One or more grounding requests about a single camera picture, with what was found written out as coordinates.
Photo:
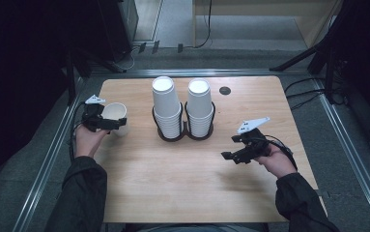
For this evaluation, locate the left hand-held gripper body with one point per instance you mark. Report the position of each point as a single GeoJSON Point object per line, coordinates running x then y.
{"type": "Point", "coordinates": [93, 117]}

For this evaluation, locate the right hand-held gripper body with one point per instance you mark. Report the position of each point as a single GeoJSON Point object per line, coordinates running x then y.
{"type": "Point", "coordinates": [255, 145]}

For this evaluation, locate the single white paper cup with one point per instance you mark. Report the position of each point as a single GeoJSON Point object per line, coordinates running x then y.
{"type": "Point", "coordinates": [115, 111]}

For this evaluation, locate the stack of white paper cups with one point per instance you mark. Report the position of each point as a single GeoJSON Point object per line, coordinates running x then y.
{"type": "Point", "coordinates": [166, 103]}
{"type": "Point", "coordinates": [199, 103]}

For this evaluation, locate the dark double cup holder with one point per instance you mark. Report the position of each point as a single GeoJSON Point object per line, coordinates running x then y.
{"type": "Point", "coordinates": [184, 132]}

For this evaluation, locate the person's left hand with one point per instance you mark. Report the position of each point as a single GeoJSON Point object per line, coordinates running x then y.
{"type": "Point", "coordinates": [87, 141]}

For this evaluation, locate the person's right hand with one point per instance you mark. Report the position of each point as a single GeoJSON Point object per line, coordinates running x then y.
{"type": "Point", "coordinates": [277, 161]}

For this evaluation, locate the black metal stand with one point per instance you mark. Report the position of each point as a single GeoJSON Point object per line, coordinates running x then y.
{"type": "Point", "coordinates": [71, 80]}

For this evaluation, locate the dark round table grommet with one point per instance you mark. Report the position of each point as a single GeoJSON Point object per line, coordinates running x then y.
{"type": "Point", "coordinates": [224, 90]}

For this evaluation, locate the small dark floor block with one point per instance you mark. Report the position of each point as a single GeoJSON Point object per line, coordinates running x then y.
{"type": "Point", "coordinates": [142, 47]}
{"type": "Point", "coordinates": [180, 48]}

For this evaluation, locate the dark cabinet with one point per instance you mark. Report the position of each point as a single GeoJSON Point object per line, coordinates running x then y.
{"type": "Point", "coordinates": [115, 25]}

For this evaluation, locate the black tripod stand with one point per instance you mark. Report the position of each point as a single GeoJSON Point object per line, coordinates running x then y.
{"type": "Point", "coordinates": [301, 58]}

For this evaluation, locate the light wooden furniture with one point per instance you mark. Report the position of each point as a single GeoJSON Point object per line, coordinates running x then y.
{"type": "Point", "coordinates": [263, 8]}

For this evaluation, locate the metal frame rail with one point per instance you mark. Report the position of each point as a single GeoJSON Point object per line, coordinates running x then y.
{"type": "Point", "coordinates": [350, 151]}
{"type": "Point", "coordinates": [189, 72]}
{"type": "Point", "coordinates": [49, 161]}

